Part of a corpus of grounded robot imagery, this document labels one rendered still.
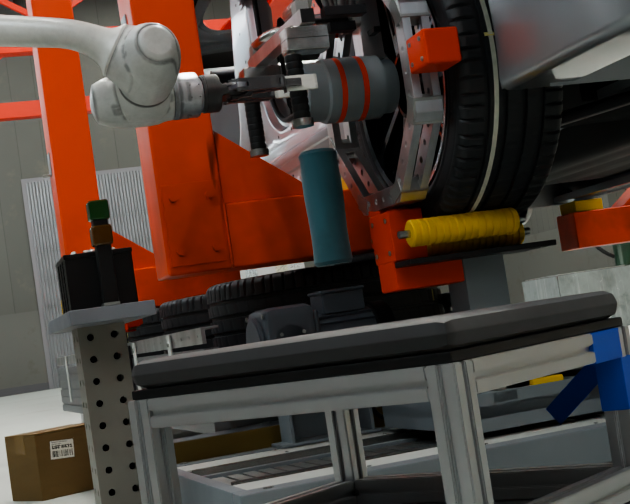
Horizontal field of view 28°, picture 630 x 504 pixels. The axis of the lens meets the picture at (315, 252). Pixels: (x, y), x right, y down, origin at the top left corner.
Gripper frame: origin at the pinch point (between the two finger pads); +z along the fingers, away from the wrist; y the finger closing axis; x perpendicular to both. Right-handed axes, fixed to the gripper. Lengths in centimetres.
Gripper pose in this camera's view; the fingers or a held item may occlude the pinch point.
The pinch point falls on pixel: (297, 85)
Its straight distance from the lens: 253.9
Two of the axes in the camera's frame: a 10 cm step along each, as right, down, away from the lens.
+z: 9.4, -1.2, 3.1
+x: -1.5, -9.9, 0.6
